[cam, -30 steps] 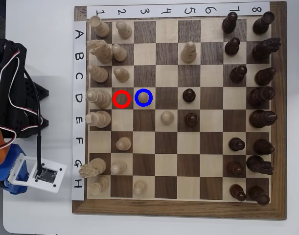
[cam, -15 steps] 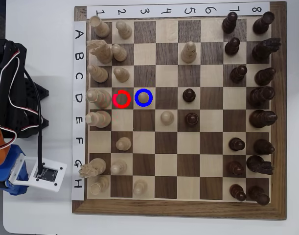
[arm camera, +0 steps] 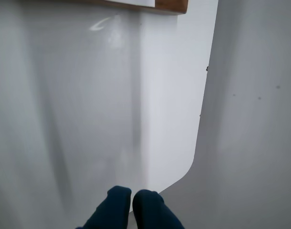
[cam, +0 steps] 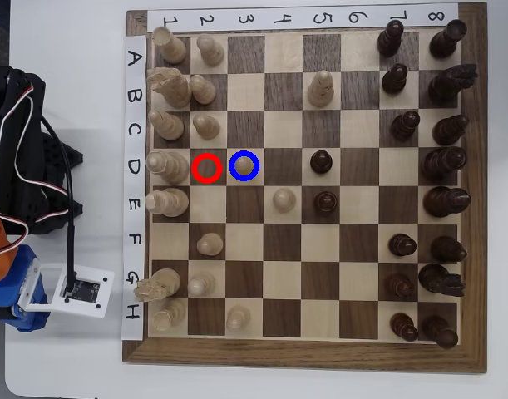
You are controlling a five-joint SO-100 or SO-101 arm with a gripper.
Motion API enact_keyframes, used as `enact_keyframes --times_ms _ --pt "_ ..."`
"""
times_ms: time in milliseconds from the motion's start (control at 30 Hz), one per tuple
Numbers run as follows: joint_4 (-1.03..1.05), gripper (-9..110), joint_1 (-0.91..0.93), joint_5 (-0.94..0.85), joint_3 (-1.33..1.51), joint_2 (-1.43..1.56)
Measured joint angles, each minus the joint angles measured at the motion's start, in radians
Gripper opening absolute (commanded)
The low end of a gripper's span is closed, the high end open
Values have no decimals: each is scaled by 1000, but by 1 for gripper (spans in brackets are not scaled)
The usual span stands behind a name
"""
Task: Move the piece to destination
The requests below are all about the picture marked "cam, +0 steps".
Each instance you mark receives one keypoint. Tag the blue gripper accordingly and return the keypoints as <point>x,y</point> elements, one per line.
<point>26,319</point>

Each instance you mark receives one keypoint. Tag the light wooden chess pawn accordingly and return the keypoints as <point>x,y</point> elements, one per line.
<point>210,50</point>
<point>201,284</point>
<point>284,200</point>
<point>205,126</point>
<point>210,243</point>
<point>244,165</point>
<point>202,88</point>
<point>237,318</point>

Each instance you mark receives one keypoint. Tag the black and orange robot arm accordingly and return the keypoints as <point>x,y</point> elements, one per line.
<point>4,191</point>

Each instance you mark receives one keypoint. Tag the light wooden chess knight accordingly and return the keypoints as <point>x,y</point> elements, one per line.
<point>170,85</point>
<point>157,284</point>

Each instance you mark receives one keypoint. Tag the light wooden chess rook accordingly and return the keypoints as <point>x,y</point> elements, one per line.
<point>168,316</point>
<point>169,45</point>

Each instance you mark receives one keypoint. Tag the light wooden chess king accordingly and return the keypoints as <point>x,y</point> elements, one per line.
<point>167,201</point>

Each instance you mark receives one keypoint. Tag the light wooden chess queen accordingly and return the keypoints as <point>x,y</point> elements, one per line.
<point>168,166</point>

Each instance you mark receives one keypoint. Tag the light wooden chess bishop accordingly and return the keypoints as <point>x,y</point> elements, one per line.
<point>166,124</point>
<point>321,88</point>

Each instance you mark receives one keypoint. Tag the wooden chessboard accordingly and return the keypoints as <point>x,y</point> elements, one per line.
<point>282,278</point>

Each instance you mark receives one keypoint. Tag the white letter label strip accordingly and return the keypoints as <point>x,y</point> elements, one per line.
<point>131,75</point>

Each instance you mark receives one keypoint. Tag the dark wooden chess pawn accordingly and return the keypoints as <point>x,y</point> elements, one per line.
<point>395,78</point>
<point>391,37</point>
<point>405,124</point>
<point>325,202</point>
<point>402,244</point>
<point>399,284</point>
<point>403,326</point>
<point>321,161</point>

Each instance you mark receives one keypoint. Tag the white number label strip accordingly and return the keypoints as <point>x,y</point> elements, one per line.
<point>266,16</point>

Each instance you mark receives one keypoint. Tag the dark wooden chess rook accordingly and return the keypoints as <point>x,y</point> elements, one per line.
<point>440,331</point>
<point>447,38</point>

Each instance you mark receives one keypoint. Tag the dark wooden chess knight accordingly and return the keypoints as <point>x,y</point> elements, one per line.
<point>451,83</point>
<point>438,279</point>

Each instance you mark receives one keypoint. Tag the dark wooden chess bishop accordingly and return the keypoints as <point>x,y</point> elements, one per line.
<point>449,129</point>
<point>448,249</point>

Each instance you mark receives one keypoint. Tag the dark wooden chess king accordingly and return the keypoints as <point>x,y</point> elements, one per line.
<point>447,201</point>

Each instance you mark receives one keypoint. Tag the dark wooden chess queen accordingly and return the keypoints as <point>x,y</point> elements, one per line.
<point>442,162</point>

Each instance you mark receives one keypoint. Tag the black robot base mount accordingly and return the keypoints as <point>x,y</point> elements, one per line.
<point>54,158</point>

